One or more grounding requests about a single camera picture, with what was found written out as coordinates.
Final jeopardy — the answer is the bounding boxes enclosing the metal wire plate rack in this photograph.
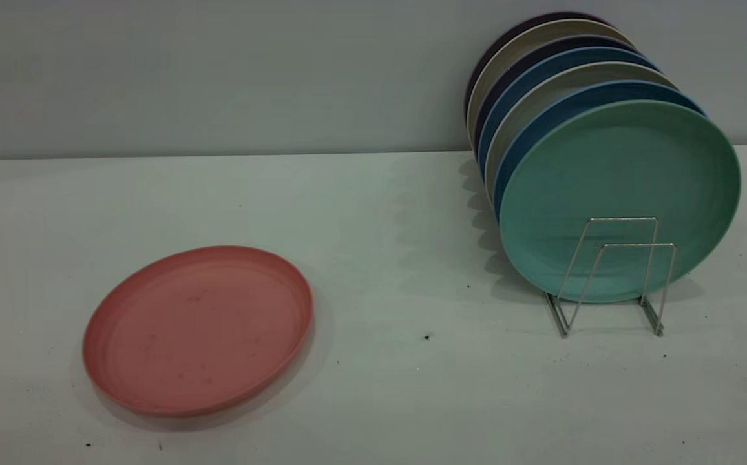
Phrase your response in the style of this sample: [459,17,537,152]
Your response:
[545,217,678,338]

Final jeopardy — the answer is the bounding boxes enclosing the beige round plate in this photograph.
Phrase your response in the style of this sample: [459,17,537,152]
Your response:
[485,61,679,201]
[466,19,636,146]

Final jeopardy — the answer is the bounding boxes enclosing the dark blue round plate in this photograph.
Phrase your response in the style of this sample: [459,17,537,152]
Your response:
[494,80,707,220]

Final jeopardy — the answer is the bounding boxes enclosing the pink round plate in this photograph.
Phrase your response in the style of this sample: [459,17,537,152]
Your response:
[81,245,315,418]

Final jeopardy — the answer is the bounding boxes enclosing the dark purple round plate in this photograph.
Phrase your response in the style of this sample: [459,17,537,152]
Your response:
[464,11,613,120]

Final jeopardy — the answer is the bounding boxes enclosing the green round plate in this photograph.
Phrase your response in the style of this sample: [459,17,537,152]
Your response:
[498,99,742,304]

